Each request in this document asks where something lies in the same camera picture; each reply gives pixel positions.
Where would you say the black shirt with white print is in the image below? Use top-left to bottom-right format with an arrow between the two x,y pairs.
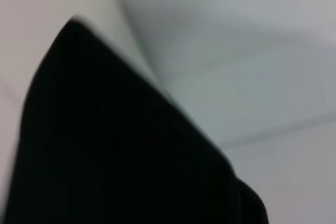
0,18 -> 270,224

